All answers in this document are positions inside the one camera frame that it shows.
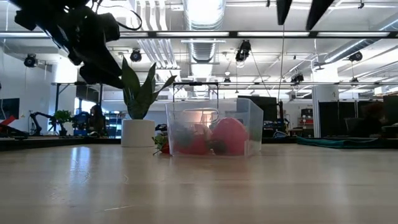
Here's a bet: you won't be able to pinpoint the silver ventilation duct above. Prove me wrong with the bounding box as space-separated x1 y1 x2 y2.
183 0 226 63

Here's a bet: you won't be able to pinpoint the white plant pot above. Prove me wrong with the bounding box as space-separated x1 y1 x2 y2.
121 119 156 148

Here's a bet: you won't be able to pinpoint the black partition panels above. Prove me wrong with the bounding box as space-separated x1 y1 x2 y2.
318 100 383 138

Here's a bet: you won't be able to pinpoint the large red plastic fruit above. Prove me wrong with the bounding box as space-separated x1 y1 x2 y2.
211 117 250 156

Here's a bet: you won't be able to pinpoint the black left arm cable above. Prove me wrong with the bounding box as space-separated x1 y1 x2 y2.
90 0 143 32

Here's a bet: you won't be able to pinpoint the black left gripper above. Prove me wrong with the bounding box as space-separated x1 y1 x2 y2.
9 0 126 90

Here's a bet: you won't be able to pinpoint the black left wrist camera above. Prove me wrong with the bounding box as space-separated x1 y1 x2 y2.
91 11 121 44

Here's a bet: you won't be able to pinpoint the clear plastic container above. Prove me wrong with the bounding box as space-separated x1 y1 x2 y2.
165 98 264 157

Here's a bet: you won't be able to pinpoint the dark green cloth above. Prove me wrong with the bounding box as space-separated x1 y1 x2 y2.
296 136 398 149

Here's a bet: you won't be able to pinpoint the black wall monitor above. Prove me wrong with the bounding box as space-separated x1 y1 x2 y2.
0 98 21 121

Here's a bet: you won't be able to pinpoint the black aluminium table frame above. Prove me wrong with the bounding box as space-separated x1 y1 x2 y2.
0 136 398 152

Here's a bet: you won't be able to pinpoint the green snake plant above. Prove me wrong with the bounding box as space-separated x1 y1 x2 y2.
120 57 177 121

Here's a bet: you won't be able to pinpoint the black background rig frame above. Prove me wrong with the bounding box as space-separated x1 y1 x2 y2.
172 81 220 101
51 81 104 138

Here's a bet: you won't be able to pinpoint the small background potted plant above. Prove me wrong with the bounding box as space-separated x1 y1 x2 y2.
54 109 73 136

